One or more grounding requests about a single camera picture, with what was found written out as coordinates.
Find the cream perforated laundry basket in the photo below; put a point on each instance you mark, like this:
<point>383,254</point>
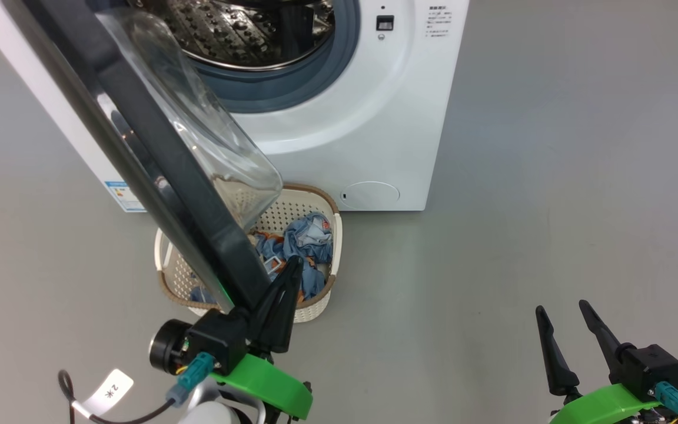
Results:
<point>315,309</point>

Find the round white filter cover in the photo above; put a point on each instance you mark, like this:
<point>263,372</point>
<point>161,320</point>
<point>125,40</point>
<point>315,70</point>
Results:
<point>369,195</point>

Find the black round washer door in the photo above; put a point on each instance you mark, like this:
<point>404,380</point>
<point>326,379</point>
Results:
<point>156,153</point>

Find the blue energy label sticker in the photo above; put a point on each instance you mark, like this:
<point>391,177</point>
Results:
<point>121,197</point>

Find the black text instruction sticker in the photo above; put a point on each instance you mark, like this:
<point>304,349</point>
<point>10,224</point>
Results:
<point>438,22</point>

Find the stainless steel washing machine drum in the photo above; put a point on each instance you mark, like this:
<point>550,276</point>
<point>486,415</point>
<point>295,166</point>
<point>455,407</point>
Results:
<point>239,35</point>

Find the grey rubber door gasket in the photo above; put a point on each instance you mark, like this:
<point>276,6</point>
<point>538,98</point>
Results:
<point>315,76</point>

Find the black door lock latch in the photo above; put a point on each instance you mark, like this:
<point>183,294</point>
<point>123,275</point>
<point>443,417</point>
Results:
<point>385,23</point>

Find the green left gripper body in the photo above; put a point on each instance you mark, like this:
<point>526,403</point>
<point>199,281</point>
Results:
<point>274,383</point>

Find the white front-load washing machine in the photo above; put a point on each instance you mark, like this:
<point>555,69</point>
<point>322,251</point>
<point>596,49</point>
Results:
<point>339,141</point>

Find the blue cartoon print garment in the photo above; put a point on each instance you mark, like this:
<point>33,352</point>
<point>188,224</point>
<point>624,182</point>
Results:
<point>312,235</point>
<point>271,253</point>

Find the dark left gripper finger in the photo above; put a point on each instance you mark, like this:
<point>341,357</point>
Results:
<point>261,327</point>
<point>287,306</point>

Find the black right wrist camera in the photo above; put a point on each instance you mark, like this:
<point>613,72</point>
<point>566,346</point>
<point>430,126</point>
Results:
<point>651,368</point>

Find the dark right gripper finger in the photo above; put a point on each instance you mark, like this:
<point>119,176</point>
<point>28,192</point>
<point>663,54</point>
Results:
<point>558,365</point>
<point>604,335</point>

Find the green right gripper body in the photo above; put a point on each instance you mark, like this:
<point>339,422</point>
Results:
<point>601,406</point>

